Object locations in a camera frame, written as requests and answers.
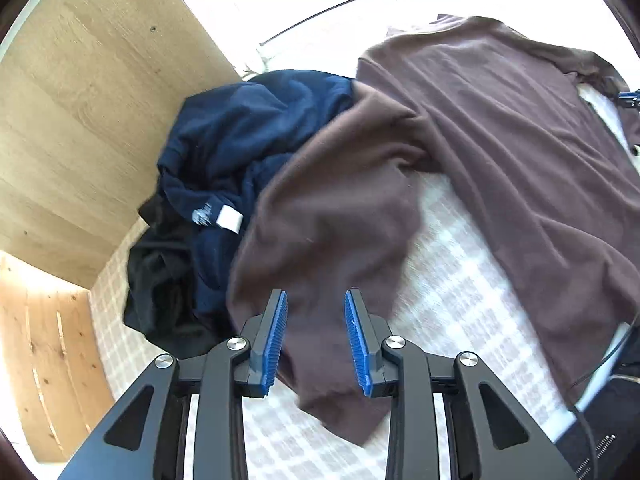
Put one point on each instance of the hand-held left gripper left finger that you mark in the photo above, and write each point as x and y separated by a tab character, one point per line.
275	340

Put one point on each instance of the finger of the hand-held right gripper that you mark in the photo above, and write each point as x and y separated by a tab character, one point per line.
631	95

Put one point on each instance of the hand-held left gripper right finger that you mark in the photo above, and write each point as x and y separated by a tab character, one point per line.
357	345

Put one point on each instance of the brown sweatshirt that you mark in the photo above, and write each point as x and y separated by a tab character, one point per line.
500	160

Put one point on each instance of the black garment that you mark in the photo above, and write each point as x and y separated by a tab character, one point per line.
155	280

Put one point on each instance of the navy blue sweatshirt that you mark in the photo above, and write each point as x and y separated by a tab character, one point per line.
240	130

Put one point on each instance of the knotty pine board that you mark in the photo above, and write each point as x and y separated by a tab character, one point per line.
45	360

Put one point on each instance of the large light wooden board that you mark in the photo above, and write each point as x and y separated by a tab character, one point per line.
90	85

